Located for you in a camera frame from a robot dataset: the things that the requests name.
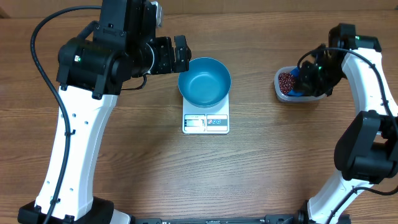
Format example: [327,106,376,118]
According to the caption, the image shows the clear plastic food container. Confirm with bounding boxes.
[274,66,326,103]

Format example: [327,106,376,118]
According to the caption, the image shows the teal metal bowl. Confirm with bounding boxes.
[178,57,232,108]

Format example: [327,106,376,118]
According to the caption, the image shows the red adzuki beans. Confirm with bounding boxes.
[278,72,295,95]

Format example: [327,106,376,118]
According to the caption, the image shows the white digital kitchen scale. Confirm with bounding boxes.
[182,95,230,134]

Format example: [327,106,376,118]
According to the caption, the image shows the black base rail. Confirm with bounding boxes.
[134,214,305,224]

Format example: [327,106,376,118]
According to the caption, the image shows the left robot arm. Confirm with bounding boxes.
[17,0,192,223]

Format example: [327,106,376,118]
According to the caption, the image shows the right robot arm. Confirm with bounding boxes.
[293,23,397,223]

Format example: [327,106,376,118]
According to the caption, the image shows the blue plastic measuring scoop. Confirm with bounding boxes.
[287,67,304,96]

